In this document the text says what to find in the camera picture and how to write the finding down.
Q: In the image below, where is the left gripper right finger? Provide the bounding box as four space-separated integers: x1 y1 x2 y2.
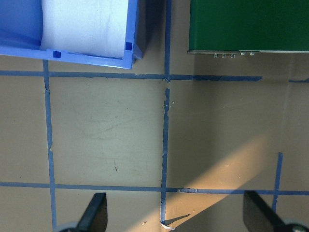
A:
242 191 290 232

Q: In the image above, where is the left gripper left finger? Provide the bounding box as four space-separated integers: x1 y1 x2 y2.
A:
75 193 108 232

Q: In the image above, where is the green conveyor belt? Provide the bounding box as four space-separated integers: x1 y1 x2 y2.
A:
188 0 309 55

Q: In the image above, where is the white foam sheet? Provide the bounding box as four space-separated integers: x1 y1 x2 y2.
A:
40 0 128 58

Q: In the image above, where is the blue source bin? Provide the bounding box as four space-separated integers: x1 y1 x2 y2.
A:
0 0 142 69

